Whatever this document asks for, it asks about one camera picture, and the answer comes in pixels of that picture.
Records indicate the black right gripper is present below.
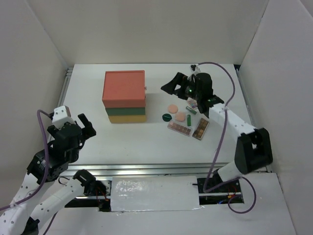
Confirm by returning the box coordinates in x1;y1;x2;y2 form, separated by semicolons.
161;72;201;101

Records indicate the round peach powder puff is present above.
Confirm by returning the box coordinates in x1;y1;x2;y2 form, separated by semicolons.
168;104;179;114

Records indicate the small colourful eyeshadow palette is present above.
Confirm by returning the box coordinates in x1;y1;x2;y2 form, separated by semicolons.
187;98;198;110

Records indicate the rounded peach makeup sponge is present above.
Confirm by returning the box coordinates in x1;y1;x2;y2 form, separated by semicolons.
175;112;186;122

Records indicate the dark green round puff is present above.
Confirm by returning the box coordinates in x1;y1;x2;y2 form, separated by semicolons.
162;113;172;122

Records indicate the green lipstick tube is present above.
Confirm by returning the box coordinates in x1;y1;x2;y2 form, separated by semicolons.
187;115;191;127

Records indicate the salmon top drawer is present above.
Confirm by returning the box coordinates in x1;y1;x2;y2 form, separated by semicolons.
143;71;147;105

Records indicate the green drawer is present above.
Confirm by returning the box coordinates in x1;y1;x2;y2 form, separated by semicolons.
103;99;146;116

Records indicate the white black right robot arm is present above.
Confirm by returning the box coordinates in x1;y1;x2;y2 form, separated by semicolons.
161;72;273;192

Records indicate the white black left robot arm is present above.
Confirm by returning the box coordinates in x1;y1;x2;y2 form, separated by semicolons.
0;110;96;235

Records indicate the yellow bottom drawer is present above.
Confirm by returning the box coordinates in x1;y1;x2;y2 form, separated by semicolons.
108;115;146;124

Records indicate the long pink eyeshadow palette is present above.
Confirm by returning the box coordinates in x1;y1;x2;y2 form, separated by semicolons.
167;121;192;136

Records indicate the brown gold eyeshadow palette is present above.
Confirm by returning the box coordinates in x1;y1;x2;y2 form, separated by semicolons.
192;118;210;141

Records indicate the white foil-edged cover plate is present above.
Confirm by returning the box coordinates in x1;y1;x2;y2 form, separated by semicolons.
111;176;200;212

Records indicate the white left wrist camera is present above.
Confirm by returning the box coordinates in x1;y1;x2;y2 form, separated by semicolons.
52;105;75;129

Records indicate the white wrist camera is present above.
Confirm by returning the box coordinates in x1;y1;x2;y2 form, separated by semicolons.
52;105;75;129
189;64;201;77

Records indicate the aluminium left side rail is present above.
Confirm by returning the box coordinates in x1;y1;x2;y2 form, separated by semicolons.
57;68;73;107

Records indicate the aluminium rail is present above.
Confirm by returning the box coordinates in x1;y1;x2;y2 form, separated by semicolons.
57;68;73;107
61;163;211;179
235;68;254;125

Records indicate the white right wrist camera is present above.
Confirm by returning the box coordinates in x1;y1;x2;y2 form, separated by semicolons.
189;64;201;77

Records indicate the three-tier drawer organizer frame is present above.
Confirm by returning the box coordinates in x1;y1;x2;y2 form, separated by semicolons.
102;70;148;124

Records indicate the aluminium right side rail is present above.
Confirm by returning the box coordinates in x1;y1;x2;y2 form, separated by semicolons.
235;68;254;125

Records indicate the aluminium front rail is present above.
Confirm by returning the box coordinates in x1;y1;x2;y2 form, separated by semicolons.
61;163;211;179

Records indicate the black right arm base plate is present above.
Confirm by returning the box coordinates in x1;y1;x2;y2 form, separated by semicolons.
197;178;241;194

